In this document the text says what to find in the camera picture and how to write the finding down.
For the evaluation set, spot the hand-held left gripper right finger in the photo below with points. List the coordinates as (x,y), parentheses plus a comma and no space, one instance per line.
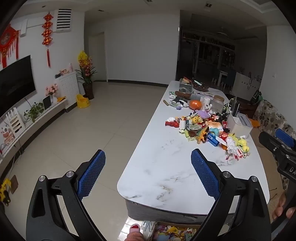
(205,176)

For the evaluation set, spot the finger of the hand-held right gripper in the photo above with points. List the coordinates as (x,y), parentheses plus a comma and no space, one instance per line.
(269,140)
(285,138)

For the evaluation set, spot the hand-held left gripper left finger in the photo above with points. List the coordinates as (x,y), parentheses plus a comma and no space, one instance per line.
(91,176)

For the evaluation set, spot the cardboard box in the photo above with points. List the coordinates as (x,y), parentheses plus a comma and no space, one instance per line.
(155,226)

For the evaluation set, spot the person's right hand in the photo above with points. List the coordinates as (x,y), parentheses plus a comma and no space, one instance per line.
(281,208)

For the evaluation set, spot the orange cloth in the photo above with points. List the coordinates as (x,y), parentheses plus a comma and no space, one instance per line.
(255,123)

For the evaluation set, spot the white tissue box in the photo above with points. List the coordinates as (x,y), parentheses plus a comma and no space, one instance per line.
(238,126)

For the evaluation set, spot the green bag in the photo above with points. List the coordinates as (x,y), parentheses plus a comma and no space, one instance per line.
(257,97)

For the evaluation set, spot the white marble table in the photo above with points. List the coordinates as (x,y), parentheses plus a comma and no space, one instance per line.
(161,162)

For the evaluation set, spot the pile of small toys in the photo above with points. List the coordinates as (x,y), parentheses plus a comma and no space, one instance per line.
(201,129)

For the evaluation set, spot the black upright case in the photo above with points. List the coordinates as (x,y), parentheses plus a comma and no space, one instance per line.
(237,106)

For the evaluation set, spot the clear plastic jar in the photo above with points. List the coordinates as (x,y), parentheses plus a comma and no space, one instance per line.
(218,104)

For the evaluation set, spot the heap of boxed toys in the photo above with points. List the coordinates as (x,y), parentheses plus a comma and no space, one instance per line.
(173,233)

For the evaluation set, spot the pink white slipper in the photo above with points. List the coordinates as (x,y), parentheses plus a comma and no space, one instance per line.
(135,228)

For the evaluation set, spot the orange ball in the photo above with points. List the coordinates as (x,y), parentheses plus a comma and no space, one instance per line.
(195,104)

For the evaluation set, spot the blue chair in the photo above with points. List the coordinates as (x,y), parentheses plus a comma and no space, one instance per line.
(230,78)

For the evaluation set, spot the white cup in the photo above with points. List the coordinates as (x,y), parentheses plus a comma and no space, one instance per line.
(205,102)

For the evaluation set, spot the person's leg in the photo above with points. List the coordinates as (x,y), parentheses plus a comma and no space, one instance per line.
(135,236)

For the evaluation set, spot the yellow potty chair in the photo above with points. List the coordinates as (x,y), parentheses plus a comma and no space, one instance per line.
(82,101)

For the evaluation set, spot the white television console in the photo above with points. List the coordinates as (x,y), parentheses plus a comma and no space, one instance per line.
(49,111)

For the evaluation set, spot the brown flat board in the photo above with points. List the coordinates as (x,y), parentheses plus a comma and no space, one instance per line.
(14,184)

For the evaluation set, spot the small yellow toy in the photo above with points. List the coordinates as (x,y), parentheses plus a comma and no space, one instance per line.
(61,99)

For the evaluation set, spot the small wooden stick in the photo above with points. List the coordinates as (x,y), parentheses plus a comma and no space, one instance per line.
(165,102)

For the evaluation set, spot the brown rolling pin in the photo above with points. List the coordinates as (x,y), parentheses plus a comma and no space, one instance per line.
(183,95)

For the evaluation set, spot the green leafy potted plant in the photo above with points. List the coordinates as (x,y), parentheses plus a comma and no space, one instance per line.
(34,111)

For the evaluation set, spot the dark bowl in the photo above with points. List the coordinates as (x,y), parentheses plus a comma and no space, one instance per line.
(201,87)

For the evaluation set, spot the yellow toy excavator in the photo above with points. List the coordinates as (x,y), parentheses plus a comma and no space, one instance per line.
(4,190)

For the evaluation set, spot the white slatted cabinet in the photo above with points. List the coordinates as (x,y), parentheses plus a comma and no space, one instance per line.
(68,87)

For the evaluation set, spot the clear plastic container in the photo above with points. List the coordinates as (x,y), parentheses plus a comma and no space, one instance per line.
(185,86)

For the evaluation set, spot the white slotted rack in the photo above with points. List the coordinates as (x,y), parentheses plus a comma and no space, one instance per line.
(15,122)

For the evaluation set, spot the cartoon printed board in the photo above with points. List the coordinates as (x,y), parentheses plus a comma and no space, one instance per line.
(7,136)

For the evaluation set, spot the pink flower bouquet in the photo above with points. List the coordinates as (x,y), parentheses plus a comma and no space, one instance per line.
(52,90)

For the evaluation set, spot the dark shelving unit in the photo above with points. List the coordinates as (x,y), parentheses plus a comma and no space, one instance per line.
(208,53)

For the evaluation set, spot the pink bottle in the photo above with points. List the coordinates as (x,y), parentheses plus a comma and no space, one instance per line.
(70,67)

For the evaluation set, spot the yellow flower potted plant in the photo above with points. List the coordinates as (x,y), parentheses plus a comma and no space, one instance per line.
(84,62)

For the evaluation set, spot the ceiling lamp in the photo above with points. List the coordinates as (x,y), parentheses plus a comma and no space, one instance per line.
(222,32)

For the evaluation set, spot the white door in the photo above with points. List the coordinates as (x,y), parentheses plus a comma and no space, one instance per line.
(98,58)

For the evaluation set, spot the black flat television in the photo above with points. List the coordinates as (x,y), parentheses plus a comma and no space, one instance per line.
(13,85)

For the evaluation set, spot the white tower air conditioner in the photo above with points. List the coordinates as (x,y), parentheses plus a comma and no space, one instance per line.
(64,19)

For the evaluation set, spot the black tablet frame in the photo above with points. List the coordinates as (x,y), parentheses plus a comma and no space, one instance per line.
(47,102)

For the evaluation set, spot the large red knot wall ornament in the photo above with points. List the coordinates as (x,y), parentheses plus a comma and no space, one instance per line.
(8,39)

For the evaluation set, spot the white wall box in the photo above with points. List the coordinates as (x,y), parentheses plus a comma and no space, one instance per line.
(24,27)

